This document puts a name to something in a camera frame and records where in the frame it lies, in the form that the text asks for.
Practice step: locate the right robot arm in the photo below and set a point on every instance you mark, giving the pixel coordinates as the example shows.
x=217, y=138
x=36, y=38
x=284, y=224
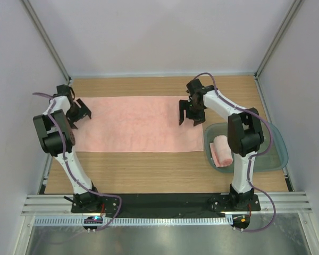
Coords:
x=244, y=132

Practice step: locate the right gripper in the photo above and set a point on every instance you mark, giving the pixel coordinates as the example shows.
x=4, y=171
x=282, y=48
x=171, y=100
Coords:
x=199, y=118

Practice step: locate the plain pink towel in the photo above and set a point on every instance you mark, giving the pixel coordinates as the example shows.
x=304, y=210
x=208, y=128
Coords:
x=136, y=124

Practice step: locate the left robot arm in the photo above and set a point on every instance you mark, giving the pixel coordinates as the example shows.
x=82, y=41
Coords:
x=54, y=129

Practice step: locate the pink bunny towel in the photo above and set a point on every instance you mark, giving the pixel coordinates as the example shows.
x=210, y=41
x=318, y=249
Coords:
x=221, y=152

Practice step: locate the white slotted cable duct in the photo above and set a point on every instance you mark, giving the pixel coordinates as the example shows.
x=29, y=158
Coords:
x=95, y=221

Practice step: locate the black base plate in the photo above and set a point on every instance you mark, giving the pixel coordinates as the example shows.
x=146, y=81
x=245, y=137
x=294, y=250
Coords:
x=174, y=203

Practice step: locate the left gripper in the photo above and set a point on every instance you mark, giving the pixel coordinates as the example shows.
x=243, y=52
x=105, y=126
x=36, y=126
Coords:
x=72, y=120

